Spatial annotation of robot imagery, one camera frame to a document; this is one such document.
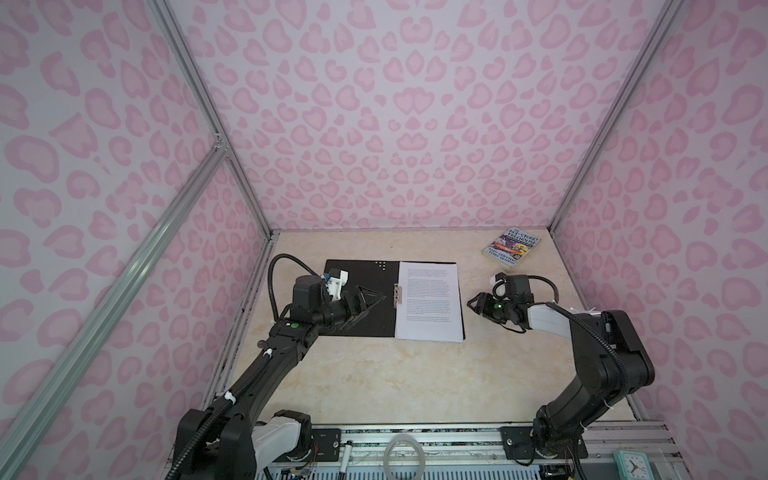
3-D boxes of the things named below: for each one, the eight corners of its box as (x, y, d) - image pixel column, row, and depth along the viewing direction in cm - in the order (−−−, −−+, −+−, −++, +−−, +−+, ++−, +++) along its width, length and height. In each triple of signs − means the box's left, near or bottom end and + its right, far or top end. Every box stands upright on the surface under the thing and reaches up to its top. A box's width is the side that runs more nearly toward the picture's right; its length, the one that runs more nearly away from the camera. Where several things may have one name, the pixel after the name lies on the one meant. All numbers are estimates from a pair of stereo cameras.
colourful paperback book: (483, 253, 114) (485, 248, 112) (510, 227, 123) (512, 223, 121) (513, 271, 108) (515, 267, 107) (539, 243, 117) (541, 239, 115)
